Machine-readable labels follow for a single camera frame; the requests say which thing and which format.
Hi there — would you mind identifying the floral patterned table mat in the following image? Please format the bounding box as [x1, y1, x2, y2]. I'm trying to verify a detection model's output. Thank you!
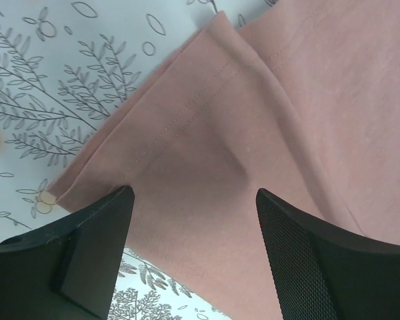
[0, 1, 279, 319]

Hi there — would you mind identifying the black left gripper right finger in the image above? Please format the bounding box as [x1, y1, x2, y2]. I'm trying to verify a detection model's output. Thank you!
[256, 189, 400, 319]

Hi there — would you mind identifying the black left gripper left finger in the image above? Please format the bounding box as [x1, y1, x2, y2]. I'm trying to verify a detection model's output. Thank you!
[0, 187, 135, 319]

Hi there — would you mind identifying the pink t shirt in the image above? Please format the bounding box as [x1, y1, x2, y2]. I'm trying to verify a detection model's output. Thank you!
[49, 1, 400, 319]

